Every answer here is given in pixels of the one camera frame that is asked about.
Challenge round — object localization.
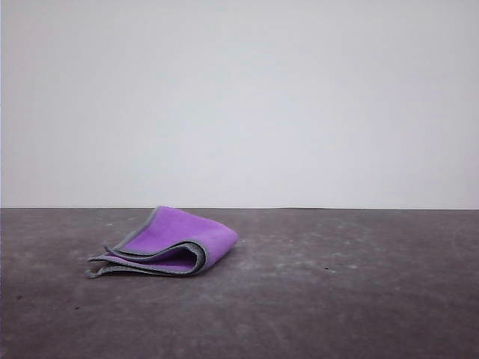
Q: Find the grey table cloth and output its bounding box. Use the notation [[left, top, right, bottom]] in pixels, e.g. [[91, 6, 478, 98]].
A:
[[0, 206, 479, 359]]

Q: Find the purple towel with grey hem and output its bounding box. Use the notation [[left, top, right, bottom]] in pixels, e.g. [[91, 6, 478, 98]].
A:
[[85, 205, 240, 280]]

